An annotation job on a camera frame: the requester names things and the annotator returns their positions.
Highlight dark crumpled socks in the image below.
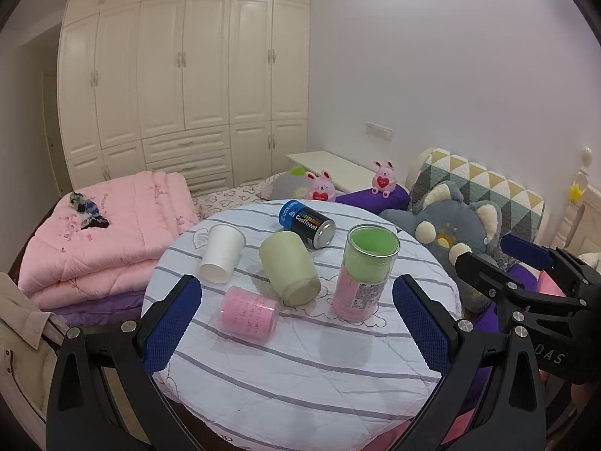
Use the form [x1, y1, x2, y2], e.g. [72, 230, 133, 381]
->
[69, 192, 110, 231]

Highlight folded pink quilt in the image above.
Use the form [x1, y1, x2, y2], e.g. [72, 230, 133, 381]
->
[18, 171, 200, 311]

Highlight grey cat plush toy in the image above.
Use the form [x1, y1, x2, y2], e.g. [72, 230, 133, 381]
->
[379, 181, 512, 313]

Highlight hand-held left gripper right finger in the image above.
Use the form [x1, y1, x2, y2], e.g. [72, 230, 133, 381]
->
[393, 274, 549, 451]

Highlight blue and black can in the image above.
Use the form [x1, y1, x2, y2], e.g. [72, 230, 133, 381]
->
[278, 200, 337, 250]

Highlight round striped-cloth table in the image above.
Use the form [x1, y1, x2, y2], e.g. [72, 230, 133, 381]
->
[141, 197, 463, 437]

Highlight cream built-in wardrobe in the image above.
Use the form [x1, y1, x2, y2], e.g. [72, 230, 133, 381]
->
[56, 0, 311, 198]

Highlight beige garment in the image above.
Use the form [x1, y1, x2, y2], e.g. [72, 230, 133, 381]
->
[0, 271, 71, 451]

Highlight triangle patterned headboard cushion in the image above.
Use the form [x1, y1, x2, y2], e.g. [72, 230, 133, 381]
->
[408, 148, 545, 247]

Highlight white paper cup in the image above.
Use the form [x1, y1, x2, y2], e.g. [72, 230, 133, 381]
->
[198, 224, 247, 285]

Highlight white bed headboard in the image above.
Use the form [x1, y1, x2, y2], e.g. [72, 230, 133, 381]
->
[561, 147, 601, 264]

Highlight grey pillow with green print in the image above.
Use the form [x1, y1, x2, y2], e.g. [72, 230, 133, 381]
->
[256, 166, 315, 200]

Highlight clear tube of towels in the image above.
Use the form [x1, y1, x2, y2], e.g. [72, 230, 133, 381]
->
[330, 224, 401, 322]

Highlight pale green cup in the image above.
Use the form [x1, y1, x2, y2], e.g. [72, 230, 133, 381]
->
[259, 231, 322, 306]

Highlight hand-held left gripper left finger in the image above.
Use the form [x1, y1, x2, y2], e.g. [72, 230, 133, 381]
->
[44, 274, 204, 451]

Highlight purple cushion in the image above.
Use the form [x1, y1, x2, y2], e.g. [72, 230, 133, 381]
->
[462, 263, 545, 341]

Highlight folded purple blanket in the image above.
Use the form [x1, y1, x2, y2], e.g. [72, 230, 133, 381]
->
[40, 289, 146, 327]

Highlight white bedside cabinet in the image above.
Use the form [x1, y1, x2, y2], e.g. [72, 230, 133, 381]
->
[286, 151, 373, 193]

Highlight purple pillow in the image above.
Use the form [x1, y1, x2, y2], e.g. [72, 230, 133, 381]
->
[335, 184, 410, 213]

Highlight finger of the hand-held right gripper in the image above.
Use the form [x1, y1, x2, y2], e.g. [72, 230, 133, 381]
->
[500, 234, 589, 285]
[453, 250, 590, 313]

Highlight heart printed bed sheet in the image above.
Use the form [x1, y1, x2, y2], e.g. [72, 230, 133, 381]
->
[190, 174, 282, 222]

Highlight small pink round container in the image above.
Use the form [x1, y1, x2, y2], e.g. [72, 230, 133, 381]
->
[220, 286, 279, 343]

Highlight pink bunny plush toy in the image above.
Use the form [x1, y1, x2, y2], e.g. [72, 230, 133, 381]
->
[303, 170, 338, 203]
[371, 160, 396, 198]

